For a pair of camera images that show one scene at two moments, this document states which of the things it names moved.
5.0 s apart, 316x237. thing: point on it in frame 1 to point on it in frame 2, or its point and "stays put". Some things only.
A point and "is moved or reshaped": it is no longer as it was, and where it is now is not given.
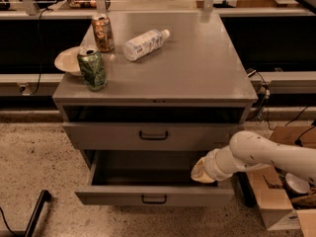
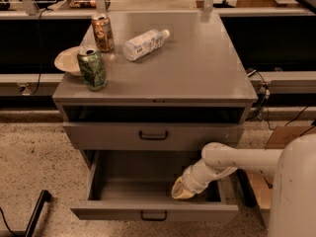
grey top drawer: x=149 y=135 stays put
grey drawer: x=150 y=178 is moved or reshaped
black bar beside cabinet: x=243 y=190 stays put
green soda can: x=92 y=67 stays put
